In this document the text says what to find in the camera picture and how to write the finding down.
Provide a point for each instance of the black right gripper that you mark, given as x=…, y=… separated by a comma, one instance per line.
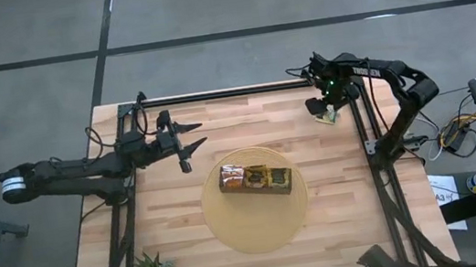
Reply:
x=334, y=97

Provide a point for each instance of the black metal table frame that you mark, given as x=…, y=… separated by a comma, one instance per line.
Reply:
x=237, y=92

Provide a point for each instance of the orange paper tea packet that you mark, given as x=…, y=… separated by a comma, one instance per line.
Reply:
x=232, y=181
x=231, y=172
x=231, y=168
x=232, y=176
x=233, y=186

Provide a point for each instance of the brown wooden tea box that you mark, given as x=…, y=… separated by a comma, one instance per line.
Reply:
x=250, y=191

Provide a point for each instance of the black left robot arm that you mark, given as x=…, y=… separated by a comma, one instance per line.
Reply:
x=68, y=174

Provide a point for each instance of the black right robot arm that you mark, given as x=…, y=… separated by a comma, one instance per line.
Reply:
x=395, y=69

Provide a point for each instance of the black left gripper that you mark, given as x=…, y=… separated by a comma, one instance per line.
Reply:
x=166, y=149

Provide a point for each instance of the black power adapter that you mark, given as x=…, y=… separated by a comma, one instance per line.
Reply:
x=454, y=137

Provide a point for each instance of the dark blurred object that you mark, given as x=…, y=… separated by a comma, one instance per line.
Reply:
x=379, y=260

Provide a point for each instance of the white paper sheet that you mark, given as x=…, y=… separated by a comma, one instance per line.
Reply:
x=443, y=185

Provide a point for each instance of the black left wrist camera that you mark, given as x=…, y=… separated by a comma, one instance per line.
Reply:
x=166, y=139

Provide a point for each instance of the round woven straw placemat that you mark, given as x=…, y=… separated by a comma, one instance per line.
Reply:
x=255, y=228

